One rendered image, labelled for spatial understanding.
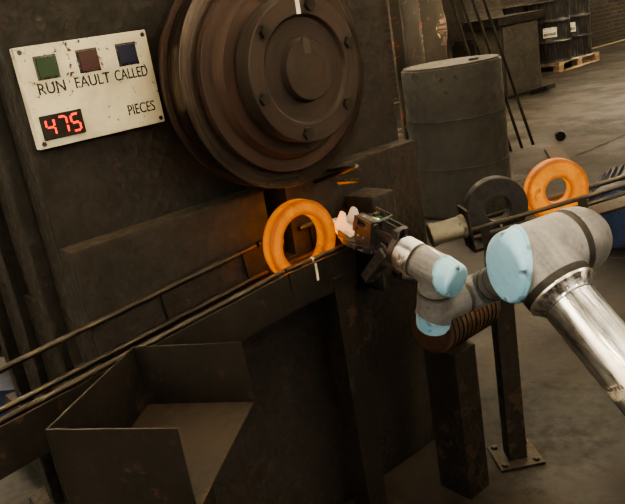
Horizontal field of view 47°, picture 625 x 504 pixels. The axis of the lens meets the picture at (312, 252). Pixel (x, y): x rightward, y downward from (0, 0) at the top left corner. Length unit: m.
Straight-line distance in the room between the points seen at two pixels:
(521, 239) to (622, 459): 1.06
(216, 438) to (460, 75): 3.23
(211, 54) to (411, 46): 4.61
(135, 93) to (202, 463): 0.73
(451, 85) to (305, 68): 2.76
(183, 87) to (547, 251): 0.70
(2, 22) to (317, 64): 0.57
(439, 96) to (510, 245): 3.04
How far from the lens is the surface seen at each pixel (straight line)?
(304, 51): 1.43
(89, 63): 1.44
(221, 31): 1.40
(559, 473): 2.05
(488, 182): 1.78
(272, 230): 1.53
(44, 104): 1.41
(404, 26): 5.96
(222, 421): 1.22
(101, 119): 1.44
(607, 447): 2.15
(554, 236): 1.19
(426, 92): 4.19
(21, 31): 1.43
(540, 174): 1.82
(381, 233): 1.55
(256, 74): 1.36
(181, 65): 1.38
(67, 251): 1.41
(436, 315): 1.53
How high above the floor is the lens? 1.19
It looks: 17 degrees down
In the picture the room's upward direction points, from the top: 10 degrees counter-clockwise
